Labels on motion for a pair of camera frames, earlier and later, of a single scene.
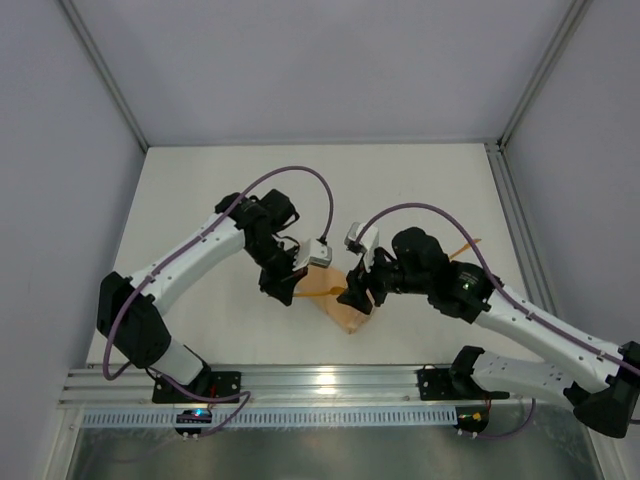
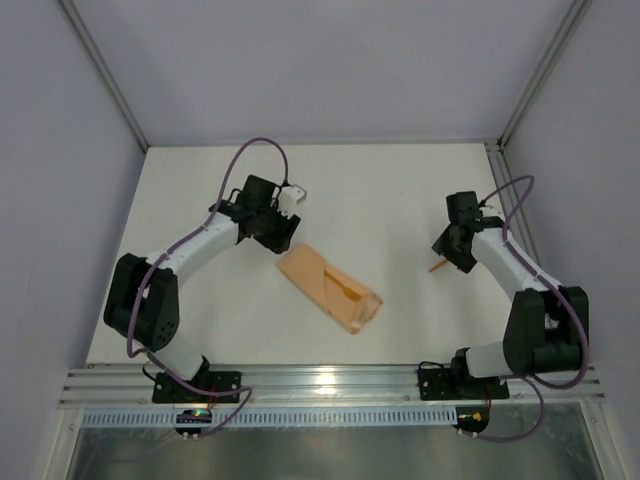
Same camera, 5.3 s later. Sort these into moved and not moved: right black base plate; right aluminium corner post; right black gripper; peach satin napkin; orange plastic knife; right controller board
Moved: orange plastic knife; right black gripper
Not moved: right controller board; peach satin napkin; right black base plate; right aluminium corner post
